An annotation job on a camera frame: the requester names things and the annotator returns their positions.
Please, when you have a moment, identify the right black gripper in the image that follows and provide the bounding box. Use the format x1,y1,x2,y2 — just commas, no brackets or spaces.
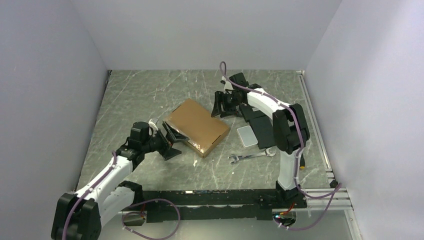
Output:
211,91,243,118

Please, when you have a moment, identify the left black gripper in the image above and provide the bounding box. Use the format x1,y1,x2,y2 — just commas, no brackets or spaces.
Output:
141,121,189,161

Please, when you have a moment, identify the brown cardboard express box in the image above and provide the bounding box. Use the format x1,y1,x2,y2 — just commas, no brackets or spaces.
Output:
164,98,230,159

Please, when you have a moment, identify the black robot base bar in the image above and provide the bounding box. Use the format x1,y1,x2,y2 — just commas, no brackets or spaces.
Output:
131,189,307,223

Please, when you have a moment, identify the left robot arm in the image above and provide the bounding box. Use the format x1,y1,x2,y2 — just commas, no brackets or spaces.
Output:
50,118,189,240

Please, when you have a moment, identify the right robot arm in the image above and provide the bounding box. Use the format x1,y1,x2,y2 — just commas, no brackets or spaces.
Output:
211,70,310,208

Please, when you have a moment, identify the black square box with label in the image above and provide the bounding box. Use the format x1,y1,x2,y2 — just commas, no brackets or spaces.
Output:
239,104,266,122

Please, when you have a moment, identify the black flat rectangular box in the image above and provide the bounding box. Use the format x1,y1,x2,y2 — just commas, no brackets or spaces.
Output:
249,115,276,149

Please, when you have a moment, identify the white rounded power bank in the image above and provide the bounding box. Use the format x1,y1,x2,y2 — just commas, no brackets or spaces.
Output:
236,125,258,148

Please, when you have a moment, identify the silver open-end wrench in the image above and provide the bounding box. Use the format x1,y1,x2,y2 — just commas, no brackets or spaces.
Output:
227,147,276,165

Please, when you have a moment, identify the yellow black screwdriver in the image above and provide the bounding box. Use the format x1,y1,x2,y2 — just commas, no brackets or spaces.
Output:
299,155,306,170

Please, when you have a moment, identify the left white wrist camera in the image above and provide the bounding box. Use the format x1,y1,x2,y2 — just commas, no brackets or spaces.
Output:
148,118,159,132

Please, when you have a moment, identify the aluminium frame rail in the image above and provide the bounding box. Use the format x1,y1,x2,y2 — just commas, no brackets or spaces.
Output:
52,71,362,240

